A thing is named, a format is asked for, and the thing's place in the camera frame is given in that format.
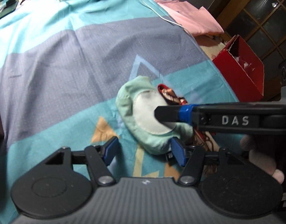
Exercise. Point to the wooden glass-pane door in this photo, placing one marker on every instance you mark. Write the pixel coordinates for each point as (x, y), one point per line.
(234, 4)

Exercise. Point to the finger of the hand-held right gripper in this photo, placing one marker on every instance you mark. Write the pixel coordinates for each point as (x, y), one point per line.
(167, 114)

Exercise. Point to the mint green plush toy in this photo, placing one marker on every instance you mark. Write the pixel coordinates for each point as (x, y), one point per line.
(133, 93)

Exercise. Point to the red patterned doll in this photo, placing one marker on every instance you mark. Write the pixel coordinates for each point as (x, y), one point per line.
(168, 93)

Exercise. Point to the teal grey patterned bedsheet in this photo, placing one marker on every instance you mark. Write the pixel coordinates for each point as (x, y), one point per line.
(63, 51)

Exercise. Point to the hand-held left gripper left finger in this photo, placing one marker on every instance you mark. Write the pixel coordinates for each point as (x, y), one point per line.
(111, 149)

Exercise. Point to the pink cloth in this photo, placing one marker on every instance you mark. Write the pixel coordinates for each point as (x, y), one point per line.
(192, 16)

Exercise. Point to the cream floral quilt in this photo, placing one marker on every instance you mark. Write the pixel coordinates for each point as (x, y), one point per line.
(210, 49)

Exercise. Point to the red cardboard box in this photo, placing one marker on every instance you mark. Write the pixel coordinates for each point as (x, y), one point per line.
(238, 81)

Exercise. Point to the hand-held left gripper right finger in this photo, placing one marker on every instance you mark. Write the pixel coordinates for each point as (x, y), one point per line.
(179, 152)

